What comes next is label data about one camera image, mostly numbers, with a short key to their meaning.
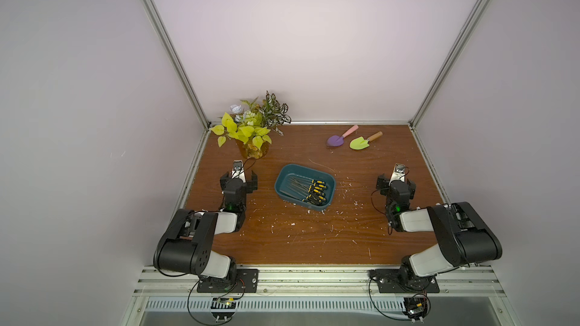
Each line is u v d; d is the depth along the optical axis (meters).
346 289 0.73
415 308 0.70
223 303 0.72
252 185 0.85
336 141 1.14
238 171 0.77
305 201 0.90
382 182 0.85
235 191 0.69
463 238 0.45
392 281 0.73
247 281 0.73
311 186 0.95
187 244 0.45
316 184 0.95
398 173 0.79
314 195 0.92
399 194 0.69
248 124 0.96
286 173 0.98
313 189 0.92
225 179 0.81
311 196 0.92
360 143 1.13
